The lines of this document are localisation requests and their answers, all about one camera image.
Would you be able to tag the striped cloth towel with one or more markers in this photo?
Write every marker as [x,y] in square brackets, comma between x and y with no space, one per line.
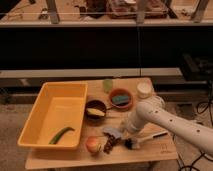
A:
[110,131]

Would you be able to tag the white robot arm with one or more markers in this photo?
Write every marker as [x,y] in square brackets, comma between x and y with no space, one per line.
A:
[152,110]

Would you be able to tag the yellow plastic tray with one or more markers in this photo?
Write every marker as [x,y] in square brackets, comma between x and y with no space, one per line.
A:
[58,105]

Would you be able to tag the translucent green cup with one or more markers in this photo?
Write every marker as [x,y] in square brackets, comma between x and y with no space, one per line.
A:
[107,85]

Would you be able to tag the teal sponge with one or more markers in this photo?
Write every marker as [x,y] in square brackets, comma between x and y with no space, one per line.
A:
[120,99]

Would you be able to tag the terracotta orange bowl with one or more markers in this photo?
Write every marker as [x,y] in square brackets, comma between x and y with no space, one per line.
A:
[121,91]

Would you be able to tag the yellow banana piece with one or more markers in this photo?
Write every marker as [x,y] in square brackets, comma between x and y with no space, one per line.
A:
[95,112]

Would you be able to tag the dark brown bowl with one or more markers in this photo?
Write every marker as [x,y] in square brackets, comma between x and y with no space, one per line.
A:
[98,105]

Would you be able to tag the white cup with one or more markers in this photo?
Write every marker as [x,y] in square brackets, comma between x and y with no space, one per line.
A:
[144,90]

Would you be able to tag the wooden table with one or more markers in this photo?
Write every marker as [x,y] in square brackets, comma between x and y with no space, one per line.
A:
[159,149]

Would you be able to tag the dark grape bunch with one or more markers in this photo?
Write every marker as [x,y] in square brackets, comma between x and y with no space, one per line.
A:
[111,142]

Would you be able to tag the red yellow apple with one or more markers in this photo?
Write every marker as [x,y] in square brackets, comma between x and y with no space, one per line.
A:
[93,144]

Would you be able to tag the green chili pepper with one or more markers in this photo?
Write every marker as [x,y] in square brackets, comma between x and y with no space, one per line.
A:
[59,134]

